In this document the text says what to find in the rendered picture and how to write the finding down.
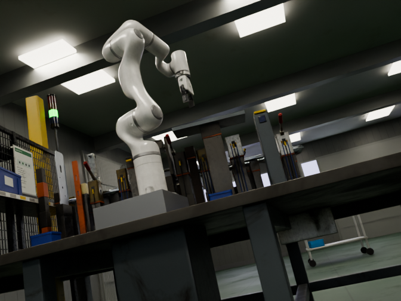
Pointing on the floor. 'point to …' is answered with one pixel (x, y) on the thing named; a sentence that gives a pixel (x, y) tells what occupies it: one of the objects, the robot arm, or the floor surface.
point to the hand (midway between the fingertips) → (188, 103)
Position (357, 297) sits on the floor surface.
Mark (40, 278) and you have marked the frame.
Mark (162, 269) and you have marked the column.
